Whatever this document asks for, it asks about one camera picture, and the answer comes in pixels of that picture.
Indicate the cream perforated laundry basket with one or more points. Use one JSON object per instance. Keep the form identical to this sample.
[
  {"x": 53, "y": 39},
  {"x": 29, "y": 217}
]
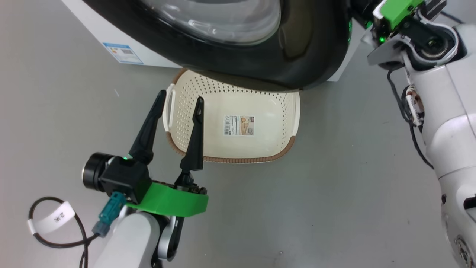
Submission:
[{"x": 267, "y": 111}]

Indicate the paper label sticker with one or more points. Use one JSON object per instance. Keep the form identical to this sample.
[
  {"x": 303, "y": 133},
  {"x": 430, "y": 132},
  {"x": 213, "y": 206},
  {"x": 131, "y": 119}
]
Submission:
[{"x": 239, "y": 125}]

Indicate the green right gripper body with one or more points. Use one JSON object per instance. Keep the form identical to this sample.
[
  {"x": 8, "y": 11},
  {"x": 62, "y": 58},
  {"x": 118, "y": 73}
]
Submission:
[{"x": 398, "y": 13}]

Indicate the blue energy label sticker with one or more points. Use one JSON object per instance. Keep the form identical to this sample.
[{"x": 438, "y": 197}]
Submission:
[{"x": 122, "y": 53}]

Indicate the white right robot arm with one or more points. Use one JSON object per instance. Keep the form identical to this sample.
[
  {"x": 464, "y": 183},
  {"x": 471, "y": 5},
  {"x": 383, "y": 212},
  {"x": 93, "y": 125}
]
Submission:
[{"x": 450, "y": 130}]

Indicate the white washing machine body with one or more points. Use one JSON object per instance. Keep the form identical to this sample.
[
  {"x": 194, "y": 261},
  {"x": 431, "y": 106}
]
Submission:
[{"x": 111, "y": 33}]

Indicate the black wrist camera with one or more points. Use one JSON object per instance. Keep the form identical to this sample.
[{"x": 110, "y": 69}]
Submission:
[{"x": 119, "y": 176}]

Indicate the black washing machine door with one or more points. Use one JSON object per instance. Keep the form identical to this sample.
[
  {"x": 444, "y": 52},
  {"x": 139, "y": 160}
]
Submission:
[{"x": 223, "y": 63}]

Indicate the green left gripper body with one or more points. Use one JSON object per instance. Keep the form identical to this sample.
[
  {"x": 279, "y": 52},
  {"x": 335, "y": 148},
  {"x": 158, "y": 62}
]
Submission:
[{"x": 167, "y": 199}]

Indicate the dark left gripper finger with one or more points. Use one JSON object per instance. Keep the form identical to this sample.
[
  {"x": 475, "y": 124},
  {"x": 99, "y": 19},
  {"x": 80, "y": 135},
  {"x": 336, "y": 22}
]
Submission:
[
  {"x": 147, "y": 130},
  {"x": 195, "y": 141}
]

